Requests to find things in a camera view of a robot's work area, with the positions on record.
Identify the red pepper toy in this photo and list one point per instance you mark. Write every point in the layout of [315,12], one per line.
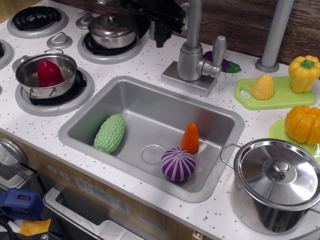
[49,74]

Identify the back right stove burner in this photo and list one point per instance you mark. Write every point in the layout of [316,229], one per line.
[87,55]

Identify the clear plastic strainer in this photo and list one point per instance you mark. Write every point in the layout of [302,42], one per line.
[186,8]

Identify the silver round oven knob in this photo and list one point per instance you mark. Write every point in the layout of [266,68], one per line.
[10,153]

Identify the far left stove burner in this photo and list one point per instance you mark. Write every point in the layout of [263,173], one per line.
[8,54]

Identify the yellow cloth piece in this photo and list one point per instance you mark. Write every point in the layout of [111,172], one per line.
[34,227]

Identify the green bitter melon toy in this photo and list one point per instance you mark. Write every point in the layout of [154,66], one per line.
[110,133]

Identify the light green plate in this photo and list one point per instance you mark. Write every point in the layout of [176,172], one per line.
[277,131]

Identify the small steel pot with lid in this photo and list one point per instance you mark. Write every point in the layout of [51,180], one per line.
[112,30]

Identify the grey stove knob lower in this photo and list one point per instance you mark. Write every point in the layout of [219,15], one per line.
[59,41]

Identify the large steel pot with lid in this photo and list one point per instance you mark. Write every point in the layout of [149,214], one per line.
[275,184]

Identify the grey vertical pole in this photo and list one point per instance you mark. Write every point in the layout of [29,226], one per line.
[268,62]

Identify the yellow corn toy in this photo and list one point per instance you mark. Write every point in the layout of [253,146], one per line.
[263,88]

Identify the silver toy sink basin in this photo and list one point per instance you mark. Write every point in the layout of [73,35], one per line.
[155,121]

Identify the grey stove knob upper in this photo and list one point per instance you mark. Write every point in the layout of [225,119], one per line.
[84,21]

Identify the orange carrot toy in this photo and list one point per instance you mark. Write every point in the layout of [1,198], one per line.
[191,139]

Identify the purple striped onion toy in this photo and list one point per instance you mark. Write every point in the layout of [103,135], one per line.
[177,164]

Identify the yellow bell pepper toy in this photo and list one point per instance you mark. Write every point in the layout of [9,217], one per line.
[303,72]

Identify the back left stove burner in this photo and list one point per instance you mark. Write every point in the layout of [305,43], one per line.
[37,22]

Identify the open steel pot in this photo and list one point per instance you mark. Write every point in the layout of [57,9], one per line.
[26,75]

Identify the front right stove burner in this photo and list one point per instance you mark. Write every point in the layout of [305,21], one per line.
[79,94]

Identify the green cutting board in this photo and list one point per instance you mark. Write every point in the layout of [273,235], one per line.
[283,97]

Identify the orange pumpkin toy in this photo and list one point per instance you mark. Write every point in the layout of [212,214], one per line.
[302,124]

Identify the silver toy faucet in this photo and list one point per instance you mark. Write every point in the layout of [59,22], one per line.
[192,72]

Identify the grey oven door handle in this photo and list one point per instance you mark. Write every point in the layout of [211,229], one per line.
[86,220]

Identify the purple eggplant toy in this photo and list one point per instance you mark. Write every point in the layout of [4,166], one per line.
[227,66]

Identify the stove burner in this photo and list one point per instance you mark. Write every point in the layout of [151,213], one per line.
[87,55]
[37,22]
[8,54]
[79,94]

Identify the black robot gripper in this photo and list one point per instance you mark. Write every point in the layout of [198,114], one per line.
[167,15]

